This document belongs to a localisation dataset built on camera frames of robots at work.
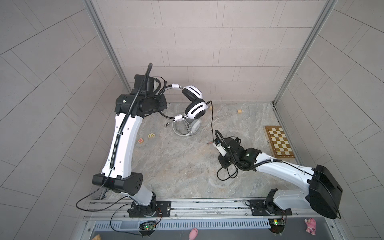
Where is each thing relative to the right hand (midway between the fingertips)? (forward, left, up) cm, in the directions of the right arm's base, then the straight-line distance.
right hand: (218, 158), depth 81 cm
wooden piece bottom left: (-30, +56, -4) cm, 64 cm away
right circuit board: (-31, -24, -8) cm, 39 cm away
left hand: (+16, +23, +31) cm, 42 cm away
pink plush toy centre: (-32, +15, -5) cm, 35 cm away
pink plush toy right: (-31, -38, -5) cm, 49 cm away
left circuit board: (-28, +34, -2) cm, 44 cm away
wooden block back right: (+39, -23, -6) cm, 45 cm away
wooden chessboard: (+7, -40, -5) cm, 41 cm away
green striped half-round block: (+20, +41, -3) cm, 45 cm away
